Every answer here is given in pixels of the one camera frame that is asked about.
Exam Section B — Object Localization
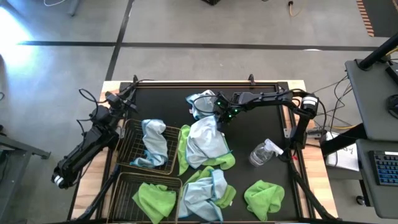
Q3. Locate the light blue microfiber towel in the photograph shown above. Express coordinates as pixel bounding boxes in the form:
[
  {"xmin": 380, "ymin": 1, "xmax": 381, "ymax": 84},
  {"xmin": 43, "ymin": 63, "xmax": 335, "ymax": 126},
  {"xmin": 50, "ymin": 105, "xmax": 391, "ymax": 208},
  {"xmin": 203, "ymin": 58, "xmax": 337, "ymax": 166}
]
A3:
[
  {"xmin": 129, "ymin": 118, "xmax": 169, "ymax": 169},
  {"xmin": 178, "ymin": 169, "xmax": 228, "ymax": 222},
  {"xmin": 185, "ymin": 115, "xmax": 231, "ymax": 169},
  {"xmin": 185, "ymin": 89, "xmax": 218, "ymax": 121}
]

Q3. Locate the gray metal stand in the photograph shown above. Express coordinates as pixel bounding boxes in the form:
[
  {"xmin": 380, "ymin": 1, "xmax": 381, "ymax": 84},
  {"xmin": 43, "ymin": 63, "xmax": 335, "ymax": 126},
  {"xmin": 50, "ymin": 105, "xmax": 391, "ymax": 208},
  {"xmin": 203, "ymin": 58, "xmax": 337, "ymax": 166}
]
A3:
[{"xmin": 0, "ymin": 133, "xmax": 52, "ymax": 224}]

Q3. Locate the black desk leg beam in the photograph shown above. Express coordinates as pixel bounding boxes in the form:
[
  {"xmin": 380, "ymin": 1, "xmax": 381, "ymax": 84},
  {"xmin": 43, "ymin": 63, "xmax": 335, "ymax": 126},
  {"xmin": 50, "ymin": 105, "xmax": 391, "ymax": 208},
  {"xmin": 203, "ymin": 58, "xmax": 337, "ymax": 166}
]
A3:
[{"xmin": 320, "ymin": 123, "xmax": 368, "ymax": 156}]

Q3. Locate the gray side desk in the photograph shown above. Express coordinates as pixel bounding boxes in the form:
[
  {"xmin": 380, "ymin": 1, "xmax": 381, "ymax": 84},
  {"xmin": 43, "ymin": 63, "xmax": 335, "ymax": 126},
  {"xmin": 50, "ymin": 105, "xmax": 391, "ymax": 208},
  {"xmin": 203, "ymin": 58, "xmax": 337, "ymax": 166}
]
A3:
[
  {"xmin": 344, "ymin": 58, "xmax": 398, "ymax": 141},
  {"xmin": 355, "ymin": 138, "xmax": 398, "ymax": 219}
]

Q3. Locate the green microfiber towel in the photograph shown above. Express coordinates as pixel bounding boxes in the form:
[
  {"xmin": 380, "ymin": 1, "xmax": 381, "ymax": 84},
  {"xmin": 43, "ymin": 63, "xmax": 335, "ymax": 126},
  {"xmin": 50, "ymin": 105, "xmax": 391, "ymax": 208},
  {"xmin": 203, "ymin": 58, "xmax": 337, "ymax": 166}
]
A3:
[
  {"xmin": 132, "ymin": 182, "xmax": 177, "ymax": 224},
  {"xmin": 243, "ymin": 179, "xmax": 285, "ymax": 222},
  {"xmin": 177, "ymin": 124, "xmax": 236, "ymax": 177},
  {"xmin": 183, "ymin": 166, "xmax": 237, "ymax": 209}
]

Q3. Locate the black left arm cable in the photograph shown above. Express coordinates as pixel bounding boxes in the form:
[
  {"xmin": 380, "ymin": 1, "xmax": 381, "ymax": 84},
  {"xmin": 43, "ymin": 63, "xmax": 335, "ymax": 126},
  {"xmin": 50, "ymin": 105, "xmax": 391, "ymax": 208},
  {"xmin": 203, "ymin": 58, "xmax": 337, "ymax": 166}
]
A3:
[{"xmin": 76, "ymin": 88, "xmax": 100, "ymax": 138}]

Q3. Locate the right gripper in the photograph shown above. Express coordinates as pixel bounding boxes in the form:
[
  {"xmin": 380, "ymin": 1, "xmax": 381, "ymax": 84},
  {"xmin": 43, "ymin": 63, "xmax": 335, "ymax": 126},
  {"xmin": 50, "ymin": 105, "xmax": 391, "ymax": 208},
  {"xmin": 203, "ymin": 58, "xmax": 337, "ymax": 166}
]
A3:
[{"xmin": 213, "ymin": 93, "xmax": 242, "ymax": 132}]

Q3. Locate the white paper sheet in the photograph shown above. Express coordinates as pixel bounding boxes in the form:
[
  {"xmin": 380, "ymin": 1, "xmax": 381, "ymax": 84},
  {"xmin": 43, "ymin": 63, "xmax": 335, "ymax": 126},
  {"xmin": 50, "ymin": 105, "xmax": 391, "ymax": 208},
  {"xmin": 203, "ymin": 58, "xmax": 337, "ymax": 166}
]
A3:
[{"xmin": 325, "ymin": 131, "xmax": 359, "ymax": 172}]

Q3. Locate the clear plastic spray bottle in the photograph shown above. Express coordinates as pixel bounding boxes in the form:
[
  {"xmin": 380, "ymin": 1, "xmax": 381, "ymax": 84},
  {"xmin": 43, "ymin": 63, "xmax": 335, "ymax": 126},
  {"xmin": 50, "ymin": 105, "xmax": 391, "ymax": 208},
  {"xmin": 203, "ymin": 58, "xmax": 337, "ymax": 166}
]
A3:
[{"xmin": 248, "ymin": 138, "xmax": 285, "ymax": 168}]

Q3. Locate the black table frame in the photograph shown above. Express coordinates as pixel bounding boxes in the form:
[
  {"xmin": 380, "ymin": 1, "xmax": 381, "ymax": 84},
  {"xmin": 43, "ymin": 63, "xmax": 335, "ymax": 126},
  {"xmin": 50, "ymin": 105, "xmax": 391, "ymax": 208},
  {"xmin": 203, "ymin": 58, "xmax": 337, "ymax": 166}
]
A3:
[{"xmin": 102, "ymin": 80, "xmax": 298, "ymax": 220}]

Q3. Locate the black computer keyboard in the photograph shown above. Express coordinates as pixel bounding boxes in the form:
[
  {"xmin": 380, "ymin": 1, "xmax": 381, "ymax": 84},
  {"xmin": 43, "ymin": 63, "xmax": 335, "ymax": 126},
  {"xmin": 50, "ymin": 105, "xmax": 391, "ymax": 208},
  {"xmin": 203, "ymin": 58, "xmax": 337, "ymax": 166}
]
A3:
[{"xmin": 368, "ymin": 149, "xmax": 398, "ymax": 187}]

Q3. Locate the black table mat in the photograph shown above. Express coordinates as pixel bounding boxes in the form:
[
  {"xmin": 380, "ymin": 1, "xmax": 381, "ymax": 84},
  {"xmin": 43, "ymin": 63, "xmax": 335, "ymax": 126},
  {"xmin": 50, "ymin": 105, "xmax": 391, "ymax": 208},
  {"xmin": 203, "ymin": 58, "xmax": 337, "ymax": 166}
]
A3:
[{"xmin": 124, "ymin": 86, "xmax": 287, "ymax": 218}]

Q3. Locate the gold wire basket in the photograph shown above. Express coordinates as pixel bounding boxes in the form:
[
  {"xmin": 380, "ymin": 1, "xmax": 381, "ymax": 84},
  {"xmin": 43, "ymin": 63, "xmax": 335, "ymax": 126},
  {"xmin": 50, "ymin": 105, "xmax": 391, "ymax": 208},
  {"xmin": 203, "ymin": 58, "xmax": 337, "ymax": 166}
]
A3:
[
  {"xmin": 116, "ymin": 118, "xmax": 182, "ymax": 175},
  {"xmin": 107, "ymin": 172, "xmax": 183, "ymax": 224}
]

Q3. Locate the black desk pole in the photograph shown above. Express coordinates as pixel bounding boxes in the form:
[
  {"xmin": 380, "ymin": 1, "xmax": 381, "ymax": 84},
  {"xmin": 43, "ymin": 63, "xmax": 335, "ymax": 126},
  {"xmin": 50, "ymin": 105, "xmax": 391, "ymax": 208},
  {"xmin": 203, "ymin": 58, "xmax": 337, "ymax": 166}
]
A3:
[{"xmin": 357, "ymin": 33, "xmax": 398, "ymax": 71}]

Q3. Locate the black round device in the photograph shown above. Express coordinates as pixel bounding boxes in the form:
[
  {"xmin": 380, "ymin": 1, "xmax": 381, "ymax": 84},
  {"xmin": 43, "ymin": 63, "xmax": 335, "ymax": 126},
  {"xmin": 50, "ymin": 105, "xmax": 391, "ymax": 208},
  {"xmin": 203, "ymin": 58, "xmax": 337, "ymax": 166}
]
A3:
[{"xmin": 386, "ymin": 94, "xmax": 398, "ymax": 119}]

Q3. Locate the black mat orange edge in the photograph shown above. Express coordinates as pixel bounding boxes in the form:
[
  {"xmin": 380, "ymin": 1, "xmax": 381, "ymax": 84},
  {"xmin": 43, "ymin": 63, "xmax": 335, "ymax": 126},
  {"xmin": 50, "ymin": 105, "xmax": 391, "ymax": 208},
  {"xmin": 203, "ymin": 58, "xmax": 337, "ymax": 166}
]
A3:
[{"xmin": 356, "ymin": 0, "xmax": 398, "ymax": 38}]

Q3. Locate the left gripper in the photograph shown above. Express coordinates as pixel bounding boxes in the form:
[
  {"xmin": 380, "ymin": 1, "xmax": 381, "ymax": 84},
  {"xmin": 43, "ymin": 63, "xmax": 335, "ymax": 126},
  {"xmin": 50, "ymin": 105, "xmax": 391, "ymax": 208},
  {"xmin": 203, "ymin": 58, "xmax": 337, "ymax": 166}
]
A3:
[{"xmin": 104, "ymin": 88, "xmax": 139, "ymax": 113}]

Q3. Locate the yellow extension cable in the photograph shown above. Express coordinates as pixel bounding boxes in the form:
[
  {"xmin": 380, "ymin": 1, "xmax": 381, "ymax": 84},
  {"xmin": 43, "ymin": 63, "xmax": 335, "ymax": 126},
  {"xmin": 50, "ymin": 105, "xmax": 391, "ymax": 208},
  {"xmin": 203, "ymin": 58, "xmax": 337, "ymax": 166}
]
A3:
[{"xmin": 287, "ymin": 0, "xmax": 305, "ymax": 18}]

